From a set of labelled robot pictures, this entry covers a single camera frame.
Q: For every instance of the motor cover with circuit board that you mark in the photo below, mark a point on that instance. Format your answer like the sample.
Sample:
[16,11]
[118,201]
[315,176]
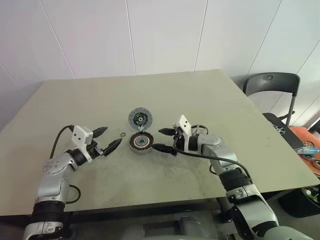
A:
[132,118]

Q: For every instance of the black flat panel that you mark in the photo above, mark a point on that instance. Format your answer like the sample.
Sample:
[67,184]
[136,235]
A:
[292,140]

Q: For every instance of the black folding chair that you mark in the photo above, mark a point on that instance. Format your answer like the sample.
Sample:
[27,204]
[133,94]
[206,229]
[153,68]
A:
[270,82]

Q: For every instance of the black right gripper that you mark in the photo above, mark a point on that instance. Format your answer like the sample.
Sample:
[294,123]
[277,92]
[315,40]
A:
[177,133]

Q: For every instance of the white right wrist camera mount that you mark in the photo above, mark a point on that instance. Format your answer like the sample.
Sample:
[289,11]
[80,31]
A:
[184,123]

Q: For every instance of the black bin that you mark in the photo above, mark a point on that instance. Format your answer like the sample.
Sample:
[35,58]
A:
[297,207]

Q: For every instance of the spoked motor rotor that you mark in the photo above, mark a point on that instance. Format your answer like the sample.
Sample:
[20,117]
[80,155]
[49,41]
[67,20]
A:
[201,128]
[280,130]

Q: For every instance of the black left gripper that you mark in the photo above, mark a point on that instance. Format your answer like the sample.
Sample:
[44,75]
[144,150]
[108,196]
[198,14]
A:
[94,148]

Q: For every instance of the blue and white tube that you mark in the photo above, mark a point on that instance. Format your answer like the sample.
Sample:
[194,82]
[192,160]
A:
[308,150]

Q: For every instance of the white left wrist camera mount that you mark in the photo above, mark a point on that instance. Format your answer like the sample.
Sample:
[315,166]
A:
[80,135]

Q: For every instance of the round metal bearing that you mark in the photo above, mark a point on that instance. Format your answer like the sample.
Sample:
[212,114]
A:
[317,163]

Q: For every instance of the dark metal table frame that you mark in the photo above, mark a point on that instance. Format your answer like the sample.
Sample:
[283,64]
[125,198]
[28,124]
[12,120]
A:
[125,207]

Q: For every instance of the small spoked wheel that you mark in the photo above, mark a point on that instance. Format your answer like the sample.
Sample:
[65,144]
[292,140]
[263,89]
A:
[308,144]

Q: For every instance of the orange cloth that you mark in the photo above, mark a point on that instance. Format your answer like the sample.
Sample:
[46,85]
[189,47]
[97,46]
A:
[303,132]

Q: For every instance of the silver motor stator housing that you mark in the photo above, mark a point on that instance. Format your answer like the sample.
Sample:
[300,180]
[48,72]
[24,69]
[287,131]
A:
[136,150]

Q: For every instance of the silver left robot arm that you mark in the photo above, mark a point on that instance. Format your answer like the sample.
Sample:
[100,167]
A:
[53,166]

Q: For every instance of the small metal washer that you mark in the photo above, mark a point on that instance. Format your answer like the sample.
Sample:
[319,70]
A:
[121,134]

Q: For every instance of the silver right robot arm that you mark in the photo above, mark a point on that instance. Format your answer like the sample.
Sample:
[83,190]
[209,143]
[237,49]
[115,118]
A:
[217,152]

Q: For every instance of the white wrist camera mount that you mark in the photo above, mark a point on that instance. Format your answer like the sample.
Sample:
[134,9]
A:
[184,123]
[80,135]

